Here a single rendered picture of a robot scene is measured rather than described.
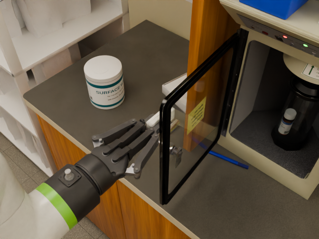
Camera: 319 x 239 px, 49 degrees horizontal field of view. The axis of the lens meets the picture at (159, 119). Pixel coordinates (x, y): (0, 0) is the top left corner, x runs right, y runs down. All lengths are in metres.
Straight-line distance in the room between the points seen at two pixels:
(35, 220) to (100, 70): 0.72
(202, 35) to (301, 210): 0.58
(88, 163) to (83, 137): 0.58
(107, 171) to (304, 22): 0.44
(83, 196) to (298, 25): 0.47
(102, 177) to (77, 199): 0.06
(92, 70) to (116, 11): 0.69
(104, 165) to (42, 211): 0.13
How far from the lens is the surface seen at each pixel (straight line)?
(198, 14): 0.81
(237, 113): 1.07
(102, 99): 1.24
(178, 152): 0.80
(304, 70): 0.87
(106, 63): 1.23
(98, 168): 0.62
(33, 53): 1.64
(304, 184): 1.08
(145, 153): 0.66
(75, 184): 0.60
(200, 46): 0.85
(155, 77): 1.39
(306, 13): 0.72
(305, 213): 1.11
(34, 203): 0.59
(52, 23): 1.73
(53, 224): 0.59
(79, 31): 1.73
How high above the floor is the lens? 1.85
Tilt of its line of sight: 48 degrees down
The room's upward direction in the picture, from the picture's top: straight up
